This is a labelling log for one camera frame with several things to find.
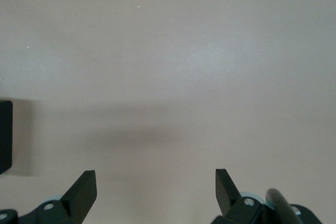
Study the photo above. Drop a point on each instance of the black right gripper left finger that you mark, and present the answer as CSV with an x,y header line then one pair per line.
x,y
76,203

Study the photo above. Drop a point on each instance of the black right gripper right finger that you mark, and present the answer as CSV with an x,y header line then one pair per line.
x,y
231,205

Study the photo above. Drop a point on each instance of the black plastic box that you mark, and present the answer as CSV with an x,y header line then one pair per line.
x,y
5,137

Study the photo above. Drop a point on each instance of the brown table mat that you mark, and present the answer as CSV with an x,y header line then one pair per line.
x,y
183,51

